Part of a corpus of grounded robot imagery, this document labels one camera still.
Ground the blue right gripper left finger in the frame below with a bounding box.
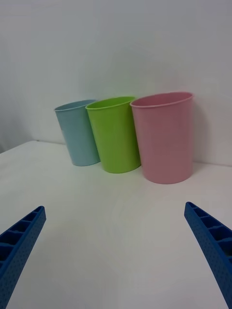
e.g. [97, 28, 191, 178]
[0, 205, 47, 309]

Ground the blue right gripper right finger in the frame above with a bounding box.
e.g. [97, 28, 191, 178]
[184, 201, 232, 309]

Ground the pink plastic bin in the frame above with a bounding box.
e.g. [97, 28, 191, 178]
[130, 91, 194, 185]

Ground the pale blue plastic bin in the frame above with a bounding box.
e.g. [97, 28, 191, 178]
[53, 99, 101, 167]

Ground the green plastic bin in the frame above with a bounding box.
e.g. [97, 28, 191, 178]
[86, 96, 142, 174]

